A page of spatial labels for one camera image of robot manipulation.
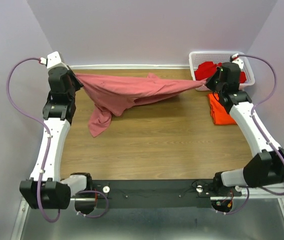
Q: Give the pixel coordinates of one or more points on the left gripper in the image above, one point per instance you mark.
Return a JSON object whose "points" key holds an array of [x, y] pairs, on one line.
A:
{"points": [[78, 84]]}

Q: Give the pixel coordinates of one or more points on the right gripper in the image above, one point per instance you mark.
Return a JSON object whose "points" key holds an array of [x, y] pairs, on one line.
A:
{"points": [[209, 83]]}

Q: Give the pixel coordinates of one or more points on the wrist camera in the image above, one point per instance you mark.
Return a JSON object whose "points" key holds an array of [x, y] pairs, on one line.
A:
{"points": [[55, 59], [237, 60]]}

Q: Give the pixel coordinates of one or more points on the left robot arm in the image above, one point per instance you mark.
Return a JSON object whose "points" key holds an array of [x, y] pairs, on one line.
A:
{"points": [[58, 116]]}

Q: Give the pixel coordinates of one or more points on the white plastic laundry basket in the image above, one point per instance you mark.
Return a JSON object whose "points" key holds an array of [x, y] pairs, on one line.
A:
{"points": [[196, 58]]}

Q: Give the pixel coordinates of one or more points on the folded orange t-shirt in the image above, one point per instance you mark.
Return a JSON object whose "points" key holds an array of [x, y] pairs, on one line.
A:
{"points": [[219, 115]]}

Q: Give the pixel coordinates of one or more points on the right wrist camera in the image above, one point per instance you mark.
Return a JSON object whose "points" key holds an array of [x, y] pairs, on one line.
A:
{"points": [[237, 60]]}

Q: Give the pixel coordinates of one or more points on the pink t-shirt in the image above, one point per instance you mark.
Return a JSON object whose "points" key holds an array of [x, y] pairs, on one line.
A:
{"points": [[112, 95]]}

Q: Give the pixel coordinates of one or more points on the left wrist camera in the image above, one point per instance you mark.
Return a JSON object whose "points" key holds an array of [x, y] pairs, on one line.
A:
{"points": [[55, 59]]}

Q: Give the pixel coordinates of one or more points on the red t-shirt in basket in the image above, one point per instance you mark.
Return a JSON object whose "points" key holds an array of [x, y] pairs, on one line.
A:
{"points": [[208, 69]]}

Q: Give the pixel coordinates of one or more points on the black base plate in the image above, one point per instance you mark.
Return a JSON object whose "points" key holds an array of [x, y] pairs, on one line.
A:
{"points": [[93, 206]]}

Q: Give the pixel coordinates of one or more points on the aluminium front rail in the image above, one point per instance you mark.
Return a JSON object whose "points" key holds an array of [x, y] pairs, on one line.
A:
{"points": [[264, 192]]}

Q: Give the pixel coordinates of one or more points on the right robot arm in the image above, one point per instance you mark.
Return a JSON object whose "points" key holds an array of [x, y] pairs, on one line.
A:
{"points": [[266, 168]]}

